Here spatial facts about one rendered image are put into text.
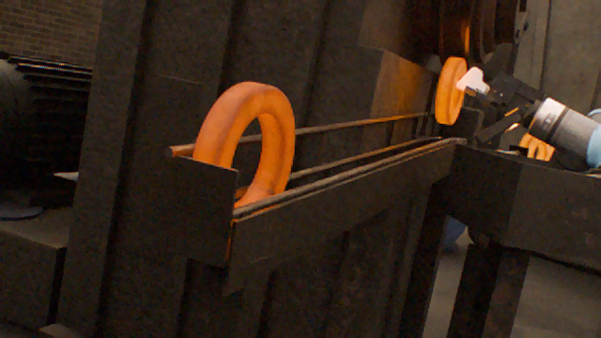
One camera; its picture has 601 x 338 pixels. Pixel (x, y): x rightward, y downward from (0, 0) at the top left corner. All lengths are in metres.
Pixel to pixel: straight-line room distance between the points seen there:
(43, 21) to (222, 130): 8.53
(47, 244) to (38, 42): 7.38
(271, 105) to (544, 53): 3.85
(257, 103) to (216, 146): 0.08
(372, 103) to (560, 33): 3.27
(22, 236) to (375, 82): 1.04
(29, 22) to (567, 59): 6.44
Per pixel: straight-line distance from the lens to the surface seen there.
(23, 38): 9.04
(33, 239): 1.94
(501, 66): 6.01
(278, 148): 0.87
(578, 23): 4.58
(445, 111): 1.59
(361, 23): 1.43
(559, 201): 1.19
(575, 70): 4.53
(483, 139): 1.62
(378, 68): 1.40
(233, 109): 0.75
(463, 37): 1.70
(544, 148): 2.29
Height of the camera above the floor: 0.77
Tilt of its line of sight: 9 degrees down
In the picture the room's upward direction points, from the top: 11 degrees clockwise
